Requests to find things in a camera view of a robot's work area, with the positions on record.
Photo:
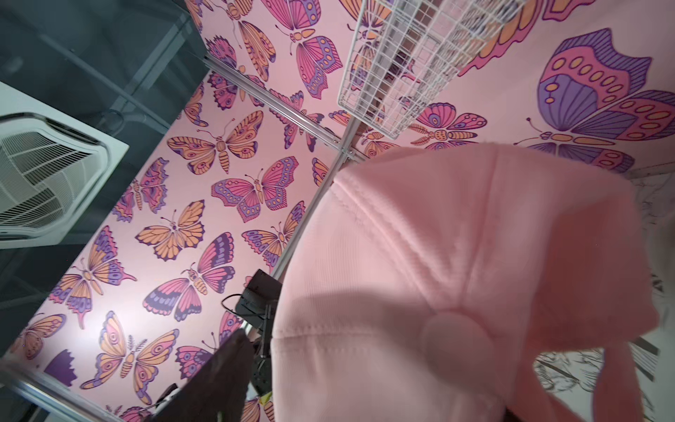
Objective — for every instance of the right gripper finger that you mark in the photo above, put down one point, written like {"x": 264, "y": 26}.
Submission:
{"x": 218, "y": 391}

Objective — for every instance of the pink cap with logo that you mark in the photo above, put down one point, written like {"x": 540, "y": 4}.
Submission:
{"x": 426, "y": 283}

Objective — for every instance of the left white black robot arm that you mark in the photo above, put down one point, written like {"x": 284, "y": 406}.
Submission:
{"x": 257, "y": 306}

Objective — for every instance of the white ceiling air vent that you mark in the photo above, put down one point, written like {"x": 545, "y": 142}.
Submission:
{"x": 52, "y": 167}

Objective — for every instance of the aluminium frame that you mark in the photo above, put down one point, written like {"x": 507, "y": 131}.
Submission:
{"x": 148, "y": 307}

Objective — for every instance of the white wire basket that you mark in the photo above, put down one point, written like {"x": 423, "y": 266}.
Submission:
{"x": 404, "y": 54}

